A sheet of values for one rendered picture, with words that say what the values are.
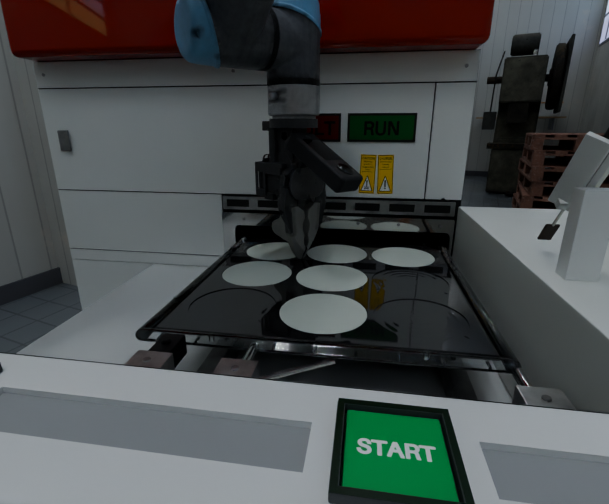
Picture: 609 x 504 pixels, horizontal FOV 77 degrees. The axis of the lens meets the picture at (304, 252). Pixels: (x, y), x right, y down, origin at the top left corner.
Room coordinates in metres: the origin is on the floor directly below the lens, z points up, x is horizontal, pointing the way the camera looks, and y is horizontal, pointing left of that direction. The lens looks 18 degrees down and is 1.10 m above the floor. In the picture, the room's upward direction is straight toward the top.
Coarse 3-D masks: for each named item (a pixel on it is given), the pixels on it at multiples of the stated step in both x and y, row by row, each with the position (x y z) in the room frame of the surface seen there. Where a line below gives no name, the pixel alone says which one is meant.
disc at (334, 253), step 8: (312, 248) 0.64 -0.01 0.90; (320, 248) 0.64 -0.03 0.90; (328, 248) 0.64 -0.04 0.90; (336, 248) 0.64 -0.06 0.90; (344, 248) 0.64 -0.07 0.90; (352, 248) 0.64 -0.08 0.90; (312, 256) 0.59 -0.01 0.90; (320, 256) 0.59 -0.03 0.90; (328, 256) 0.59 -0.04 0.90; (336, 256) 0.59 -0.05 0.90; (344, 256) 0.59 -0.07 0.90; (352, 256) 0.59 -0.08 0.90; (360, 256) 0.59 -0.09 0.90
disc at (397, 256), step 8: (384, 248) 0.64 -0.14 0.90; (392, 248) 0.64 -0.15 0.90; (400, 248) 0.64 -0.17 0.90; (408, 248) 0.64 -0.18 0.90; (376, 256) 0.59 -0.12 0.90; (384, 256) 0.59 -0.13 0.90; (392, 256) 0.59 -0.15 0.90; (400, 256) 0.59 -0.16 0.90; (408, 256) 0.59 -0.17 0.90; (416, 256) 0.59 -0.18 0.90; (424, 256) 0.59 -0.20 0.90; (432, 256) 0.59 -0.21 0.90; (392, 264) 0.55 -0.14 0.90; (400, 264) 0.55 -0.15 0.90; (408, 264) 0.55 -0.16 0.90; (416, 264) 0.55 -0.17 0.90; (424, 264) 0.55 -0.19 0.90
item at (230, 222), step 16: (224, 224) 0.74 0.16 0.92; (240, 224) 0.73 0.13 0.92; (256, 224) 0.73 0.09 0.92; (320, 224) 0.71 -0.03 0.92; (336, 224) 0.71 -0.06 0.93; (352, 224) 0.70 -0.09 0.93; (368, 224) 0.70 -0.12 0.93; (384, 224) 0.69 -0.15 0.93; (400, 224) 0.69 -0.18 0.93; (416, 224) 0.68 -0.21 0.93; (432, 224) 0.68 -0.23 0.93; (448, 224) 0.67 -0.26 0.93; (224, 240) 0.74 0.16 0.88; (448, 240) 0.68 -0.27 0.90
